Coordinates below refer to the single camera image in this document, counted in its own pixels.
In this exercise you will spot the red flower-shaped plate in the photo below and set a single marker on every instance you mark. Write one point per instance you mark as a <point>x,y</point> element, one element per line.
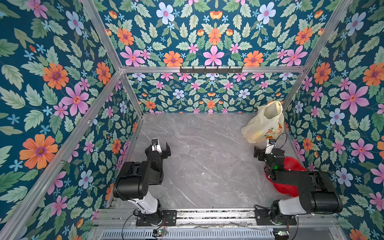
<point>286,183</point>

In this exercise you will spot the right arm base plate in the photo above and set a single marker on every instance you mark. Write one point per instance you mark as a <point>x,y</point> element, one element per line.
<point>266,217</point>

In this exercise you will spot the cream plastic bag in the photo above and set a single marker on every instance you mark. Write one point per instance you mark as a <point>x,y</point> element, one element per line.
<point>267,124</point>

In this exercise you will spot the black hook rail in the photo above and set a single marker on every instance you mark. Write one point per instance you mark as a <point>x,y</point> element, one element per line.
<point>211,70</point>

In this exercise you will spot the aluminium mounting rail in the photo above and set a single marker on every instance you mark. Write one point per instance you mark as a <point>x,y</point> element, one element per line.
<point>215,224</point>

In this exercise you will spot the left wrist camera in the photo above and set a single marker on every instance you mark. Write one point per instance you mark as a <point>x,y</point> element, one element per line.
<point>155,146</point>

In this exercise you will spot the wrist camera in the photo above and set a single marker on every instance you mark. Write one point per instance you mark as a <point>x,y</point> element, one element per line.
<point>155,146</point>
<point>271,143</point>

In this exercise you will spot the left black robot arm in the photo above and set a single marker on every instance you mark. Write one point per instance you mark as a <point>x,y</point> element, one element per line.
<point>133,181</point>

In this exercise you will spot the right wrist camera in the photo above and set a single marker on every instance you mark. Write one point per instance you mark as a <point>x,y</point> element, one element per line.
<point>271,143</point>

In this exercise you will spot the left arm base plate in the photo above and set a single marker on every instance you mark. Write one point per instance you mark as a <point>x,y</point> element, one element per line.
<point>166,218</point>

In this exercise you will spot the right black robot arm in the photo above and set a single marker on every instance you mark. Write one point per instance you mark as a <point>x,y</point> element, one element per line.
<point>316,193</point>

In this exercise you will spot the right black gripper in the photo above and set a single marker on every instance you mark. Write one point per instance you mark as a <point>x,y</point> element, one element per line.
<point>263,153</point>

